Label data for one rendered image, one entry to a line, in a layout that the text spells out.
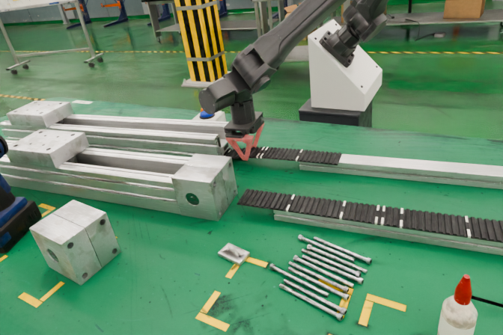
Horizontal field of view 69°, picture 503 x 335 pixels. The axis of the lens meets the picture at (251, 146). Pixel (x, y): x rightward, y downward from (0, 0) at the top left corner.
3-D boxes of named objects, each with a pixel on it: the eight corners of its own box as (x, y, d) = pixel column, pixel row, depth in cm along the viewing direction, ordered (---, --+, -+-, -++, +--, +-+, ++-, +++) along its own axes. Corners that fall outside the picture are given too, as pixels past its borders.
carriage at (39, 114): (77, 120, 120) (69, 101, 117) (50, 135, 111) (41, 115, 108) (43, 118, 126) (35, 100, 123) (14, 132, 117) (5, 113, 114)
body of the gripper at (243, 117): (224, 134, 86) (218, 105, 83) (240, 117, 94) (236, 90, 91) (249, 136, 84) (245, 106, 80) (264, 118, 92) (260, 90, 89)
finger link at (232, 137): (229, 164, 90) (223, 129, 86) (240, 149, 96) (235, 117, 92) (254, 166, 88) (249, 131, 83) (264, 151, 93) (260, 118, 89)
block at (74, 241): (131, 243, 71) (117, 204, 67) (81, 286, 63) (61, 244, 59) (99, 229, 76) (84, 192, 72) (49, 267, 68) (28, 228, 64)
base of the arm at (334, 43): (352, 57, 118) (325, 33, 117) (370, 40, 113) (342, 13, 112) (346, 69, 112) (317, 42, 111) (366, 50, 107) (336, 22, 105)
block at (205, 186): (242, 187, 84) (236, 151, 79) (218, 221, 74) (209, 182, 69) (207, 182, 87) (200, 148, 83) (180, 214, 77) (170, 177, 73)
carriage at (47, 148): (93, 155, 95) (84, 131, 92) (60, 178, 86) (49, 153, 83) (49, 150, 101) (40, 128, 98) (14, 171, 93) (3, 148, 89)
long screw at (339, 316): (343, 317, 51) (343, 312, 51) (340, 322, 51) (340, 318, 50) (282, 285, 58) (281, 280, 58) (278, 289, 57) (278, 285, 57)
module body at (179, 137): (236, 149, 100) (230, 121, 96) (219, 168, 92) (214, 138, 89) (34, 133, 131) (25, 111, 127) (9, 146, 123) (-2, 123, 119)
